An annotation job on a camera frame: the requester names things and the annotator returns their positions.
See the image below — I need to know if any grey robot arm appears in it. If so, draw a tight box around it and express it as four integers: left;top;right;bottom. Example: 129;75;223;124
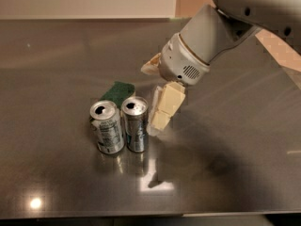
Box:
141;0;301;137

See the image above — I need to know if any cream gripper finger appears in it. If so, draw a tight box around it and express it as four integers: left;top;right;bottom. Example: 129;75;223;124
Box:
147;82;185;137
141;53;161;75

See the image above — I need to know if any slim silver redbull can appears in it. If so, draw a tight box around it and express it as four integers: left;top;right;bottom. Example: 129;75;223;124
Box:
121;96;149;153

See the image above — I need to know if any green yellow sponge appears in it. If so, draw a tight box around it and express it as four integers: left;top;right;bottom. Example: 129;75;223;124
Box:
100;81;135;108

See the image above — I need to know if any white silver soda can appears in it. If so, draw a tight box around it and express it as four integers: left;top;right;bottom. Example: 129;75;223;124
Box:
90;100;124;154

